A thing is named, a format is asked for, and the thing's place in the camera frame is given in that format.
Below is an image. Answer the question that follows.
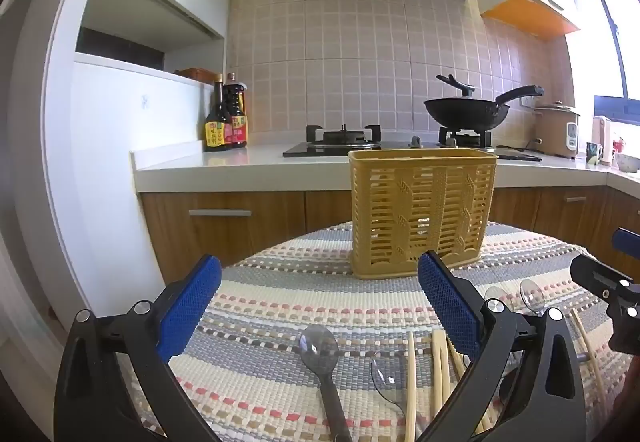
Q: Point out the white built-in cabinet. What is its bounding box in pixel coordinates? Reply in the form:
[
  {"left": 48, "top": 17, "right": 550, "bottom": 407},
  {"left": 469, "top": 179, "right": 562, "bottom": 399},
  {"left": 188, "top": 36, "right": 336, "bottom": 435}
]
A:
[{"left": 42, "top": 0, "right": 237, "bottom": 323}]

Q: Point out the metal cabinet handle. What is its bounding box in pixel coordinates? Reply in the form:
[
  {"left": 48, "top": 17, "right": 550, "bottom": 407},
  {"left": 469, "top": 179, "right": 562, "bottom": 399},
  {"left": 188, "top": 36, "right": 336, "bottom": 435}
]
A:
[{"left": 188, "top": 209, "right": 253, "bottom": 218}]

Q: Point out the slim dark sauce bottle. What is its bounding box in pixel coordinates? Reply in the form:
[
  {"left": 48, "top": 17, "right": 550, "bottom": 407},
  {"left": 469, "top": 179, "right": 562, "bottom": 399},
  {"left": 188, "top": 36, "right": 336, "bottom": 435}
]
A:
[{"left": 203, "top": 73, "right": 227, "bottom": 153}]

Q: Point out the striped woven table mat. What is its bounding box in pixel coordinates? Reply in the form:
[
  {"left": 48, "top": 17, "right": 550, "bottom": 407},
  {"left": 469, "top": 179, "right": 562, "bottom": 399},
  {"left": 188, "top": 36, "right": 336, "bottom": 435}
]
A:
[{"left": 117, "top": 220, "right": 633, "bottom": 442}]

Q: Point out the yellow plastic utensil basket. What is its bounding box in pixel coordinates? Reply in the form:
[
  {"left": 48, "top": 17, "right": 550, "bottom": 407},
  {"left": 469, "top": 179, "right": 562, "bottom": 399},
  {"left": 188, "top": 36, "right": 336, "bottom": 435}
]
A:
[{"left": 348, "top": 148, "right": 499, "bottom": 281}]

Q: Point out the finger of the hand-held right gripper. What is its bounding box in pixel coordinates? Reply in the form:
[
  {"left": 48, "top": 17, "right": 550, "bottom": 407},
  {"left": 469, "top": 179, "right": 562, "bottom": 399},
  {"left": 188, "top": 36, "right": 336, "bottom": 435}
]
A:
[
  {"left": 612, "top": 228, "right": 640, "bottom": 256},
  {"left": 570, "top": 254, "right": 640, "bottom": 354}
]

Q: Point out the black-handled clear spoon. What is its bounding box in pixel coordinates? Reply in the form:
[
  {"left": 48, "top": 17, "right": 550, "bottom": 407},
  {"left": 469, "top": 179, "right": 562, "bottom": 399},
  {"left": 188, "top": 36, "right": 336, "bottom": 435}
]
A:
[{"left": 298, "top": 325, "right": 353, "bottom": 442}]

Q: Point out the large red-capped sauce bottle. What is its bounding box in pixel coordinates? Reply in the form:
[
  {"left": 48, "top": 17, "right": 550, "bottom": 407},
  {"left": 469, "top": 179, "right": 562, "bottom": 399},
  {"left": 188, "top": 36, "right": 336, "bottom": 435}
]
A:
[{"left": 222, "top": 72, "right": 250, "bottom": 149}]

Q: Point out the black gas stove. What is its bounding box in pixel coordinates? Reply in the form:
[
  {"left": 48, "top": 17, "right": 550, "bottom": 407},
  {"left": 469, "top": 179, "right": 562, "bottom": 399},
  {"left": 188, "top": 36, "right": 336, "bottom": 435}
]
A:
[{"left": 282, "top": 124, "right": 544, "bottom": 163}]

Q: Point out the white kettle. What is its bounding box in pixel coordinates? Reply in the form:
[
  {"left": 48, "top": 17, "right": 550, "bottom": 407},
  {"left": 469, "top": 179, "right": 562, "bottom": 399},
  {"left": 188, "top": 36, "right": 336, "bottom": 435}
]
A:
[{"left": 592, "top": 115, "right": 614, "bottom": 166}]

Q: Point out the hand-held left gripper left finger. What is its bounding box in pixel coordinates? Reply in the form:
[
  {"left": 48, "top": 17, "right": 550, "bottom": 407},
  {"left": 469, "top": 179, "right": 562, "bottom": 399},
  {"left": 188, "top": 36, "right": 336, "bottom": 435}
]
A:
[{"left": 53, "top": 254, "right": 223, "bottom": 442}]

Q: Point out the dark-framed window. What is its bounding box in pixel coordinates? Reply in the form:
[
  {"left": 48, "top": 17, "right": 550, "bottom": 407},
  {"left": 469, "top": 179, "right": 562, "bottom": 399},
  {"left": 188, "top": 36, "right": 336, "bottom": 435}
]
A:
[{"left": 560, "top": 0, "right": 640, "bottom": 125}]

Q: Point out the brown wooden box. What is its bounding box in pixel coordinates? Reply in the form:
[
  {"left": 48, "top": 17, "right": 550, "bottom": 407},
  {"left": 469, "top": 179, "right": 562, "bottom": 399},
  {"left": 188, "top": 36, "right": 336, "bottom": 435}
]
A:
[{"left": 174, "top": 67, "right": 219, "bottom": 83}]

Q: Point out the black wok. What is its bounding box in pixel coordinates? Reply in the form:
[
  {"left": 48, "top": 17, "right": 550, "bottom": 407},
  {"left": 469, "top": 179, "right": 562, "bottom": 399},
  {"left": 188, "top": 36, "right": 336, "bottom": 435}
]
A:
[{"left": 423, "top": 85, "right": 545, "bottom": 133}]

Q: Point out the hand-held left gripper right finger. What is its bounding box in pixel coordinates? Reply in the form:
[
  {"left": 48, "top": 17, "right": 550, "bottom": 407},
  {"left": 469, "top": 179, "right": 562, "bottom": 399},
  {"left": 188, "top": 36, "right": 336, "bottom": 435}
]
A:
[{"left": 415, "top": 250, "right": 587, "bottom": 442}]

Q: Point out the beige rice cooker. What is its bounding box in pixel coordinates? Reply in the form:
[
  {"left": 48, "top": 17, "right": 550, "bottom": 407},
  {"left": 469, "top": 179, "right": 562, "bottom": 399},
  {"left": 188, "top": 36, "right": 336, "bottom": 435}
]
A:
[{"left": 533, "top": 100, "right": 581, "bottom": 159}]

